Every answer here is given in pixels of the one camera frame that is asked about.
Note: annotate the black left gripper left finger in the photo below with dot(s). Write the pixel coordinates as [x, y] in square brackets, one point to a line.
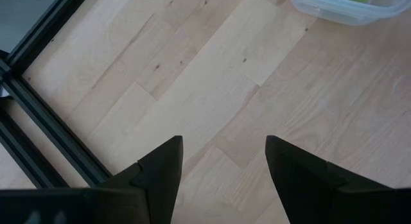
[160, 176]

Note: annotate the clear plastic tupperware container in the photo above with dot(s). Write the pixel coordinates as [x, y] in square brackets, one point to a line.
[334, 10]

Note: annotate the black aluminium table frame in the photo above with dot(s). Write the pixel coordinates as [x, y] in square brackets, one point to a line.
[48, 121]

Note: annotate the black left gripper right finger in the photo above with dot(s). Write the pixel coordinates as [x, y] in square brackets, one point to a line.
[298, 176]

